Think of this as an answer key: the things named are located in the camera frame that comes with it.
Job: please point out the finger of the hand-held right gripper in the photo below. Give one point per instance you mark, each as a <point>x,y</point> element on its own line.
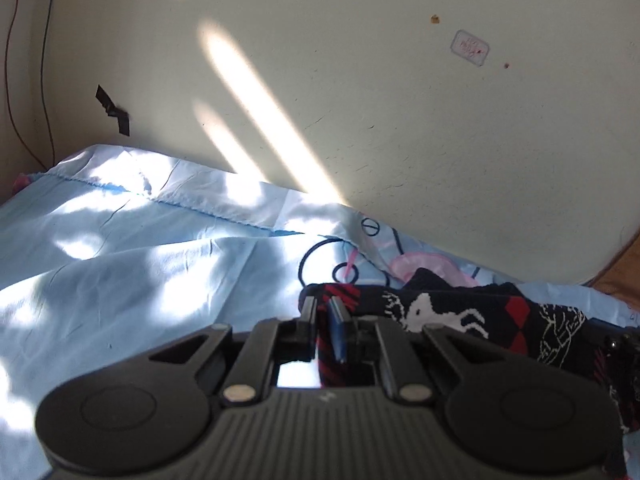
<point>617,342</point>

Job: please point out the black red patterned sweater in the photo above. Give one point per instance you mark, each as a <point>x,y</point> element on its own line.
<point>450,310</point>

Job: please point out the brown headboard cushion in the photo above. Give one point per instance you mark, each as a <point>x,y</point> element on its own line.
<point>620,272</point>

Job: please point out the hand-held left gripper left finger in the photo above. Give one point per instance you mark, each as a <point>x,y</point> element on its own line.
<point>308,321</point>

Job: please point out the small wall sticker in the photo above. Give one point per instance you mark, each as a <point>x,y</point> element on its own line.
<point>469,48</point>

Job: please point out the light blue printed bed sheet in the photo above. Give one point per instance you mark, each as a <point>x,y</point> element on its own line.
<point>125,260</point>

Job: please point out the black tape piece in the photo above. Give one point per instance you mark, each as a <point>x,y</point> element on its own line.
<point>114,110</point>

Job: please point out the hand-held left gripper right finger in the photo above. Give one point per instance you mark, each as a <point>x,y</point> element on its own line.
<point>339,331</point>

